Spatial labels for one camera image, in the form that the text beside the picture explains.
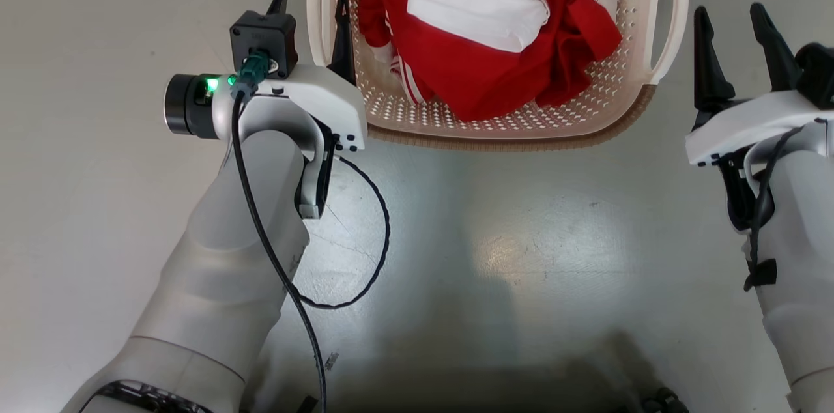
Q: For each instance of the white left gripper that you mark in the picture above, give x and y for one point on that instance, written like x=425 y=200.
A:
x=313 y=97

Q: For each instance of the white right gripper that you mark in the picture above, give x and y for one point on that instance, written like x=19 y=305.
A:
x=749 y=123

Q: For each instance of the dark robot base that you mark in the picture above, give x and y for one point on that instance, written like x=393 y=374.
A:
x=655 y=401

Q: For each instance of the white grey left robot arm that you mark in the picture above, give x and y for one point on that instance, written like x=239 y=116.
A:
x=221 y=256

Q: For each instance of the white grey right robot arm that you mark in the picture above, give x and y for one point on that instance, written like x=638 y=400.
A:
x=798 y=256

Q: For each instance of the beige perforated plastic laundry basket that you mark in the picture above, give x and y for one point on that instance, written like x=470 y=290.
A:
x=625 y=87

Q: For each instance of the red garment with white stripes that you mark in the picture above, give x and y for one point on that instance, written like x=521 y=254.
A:
x=482 y=81

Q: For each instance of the small floor label sticker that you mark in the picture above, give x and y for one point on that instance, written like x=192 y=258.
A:
x=331 y=361

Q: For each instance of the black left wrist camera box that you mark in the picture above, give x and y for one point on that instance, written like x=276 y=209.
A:
x=264 y=32

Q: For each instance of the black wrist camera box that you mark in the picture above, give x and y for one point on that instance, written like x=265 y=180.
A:
x=819 y=74
x=264 y=32

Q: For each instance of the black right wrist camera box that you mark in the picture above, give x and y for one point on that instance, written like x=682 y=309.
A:
x=819 y=74

